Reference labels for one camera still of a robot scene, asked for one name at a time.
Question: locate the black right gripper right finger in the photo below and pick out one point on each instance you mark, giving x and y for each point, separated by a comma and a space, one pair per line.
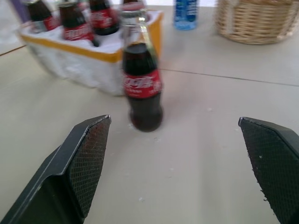
273, 163

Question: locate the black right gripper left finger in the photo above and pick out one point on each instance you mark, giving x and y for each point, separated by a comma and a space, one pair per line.
70, 163

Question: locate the white foam crate yellow rim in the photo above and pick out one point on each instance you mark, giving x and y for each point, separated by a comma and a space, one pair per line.
93, 60

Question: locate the glass cola bottle red label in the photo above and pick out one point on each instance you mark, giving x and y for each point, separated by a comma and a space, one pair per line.
142, 79
39, 16
74, 25
104, 18
133, 2

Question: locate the woven wicker basket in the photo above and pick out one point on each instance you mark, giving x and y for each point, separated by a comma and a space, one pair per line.
254, 18

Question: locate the blue label plastic bottle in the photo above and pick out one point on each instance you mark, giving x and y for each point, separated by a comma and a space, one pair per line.
185, 14

